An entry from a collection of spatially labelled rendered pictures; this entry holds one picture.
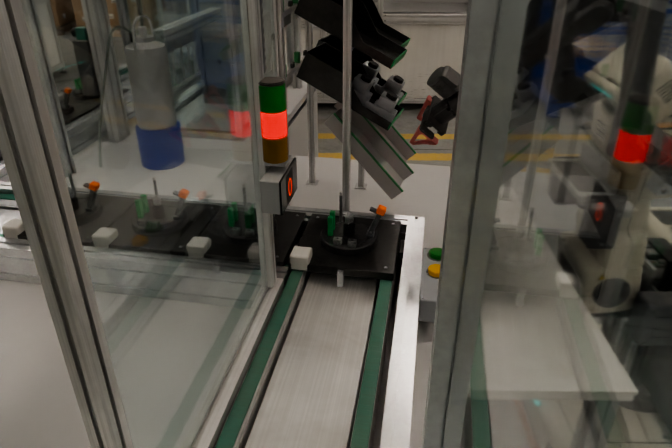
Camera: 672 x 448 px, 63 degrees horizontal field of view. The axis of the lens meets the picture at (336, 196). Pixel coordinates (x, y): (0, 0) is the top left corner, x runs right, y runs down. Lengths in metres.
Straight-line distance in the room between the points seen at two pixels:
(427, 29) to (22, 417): 4.59
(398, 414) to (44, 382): 0.70
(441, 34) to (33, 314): 4.41
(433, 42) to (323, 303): 4.22
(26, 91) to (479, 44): 0.34
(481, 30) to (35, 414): 1.09
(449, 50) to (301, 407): 4.55
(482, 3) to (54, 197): 0.38
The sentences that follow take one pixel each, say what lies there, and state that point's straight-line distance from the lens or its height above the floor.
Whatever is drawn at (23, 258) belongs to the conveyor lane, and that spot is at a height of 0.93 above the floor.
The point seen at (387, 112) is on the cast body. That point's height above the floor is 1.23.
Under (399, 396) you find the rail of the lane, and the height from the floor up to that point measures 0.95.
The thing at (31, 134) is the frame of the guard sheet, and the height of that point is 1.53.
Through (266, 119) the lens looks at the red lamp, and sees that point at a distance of 1.01.
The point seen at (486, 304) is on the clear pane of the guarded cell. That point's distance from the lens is 0.23.
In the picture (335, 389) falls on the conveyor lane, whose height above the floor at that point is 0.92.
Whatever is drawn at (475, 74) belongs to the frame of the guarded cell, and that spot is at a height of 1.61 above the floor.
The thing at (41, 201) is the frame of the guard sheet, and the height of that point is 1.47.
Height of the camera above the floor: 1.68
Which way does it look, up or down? 27 degrees down
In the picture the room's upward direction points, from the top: straight up
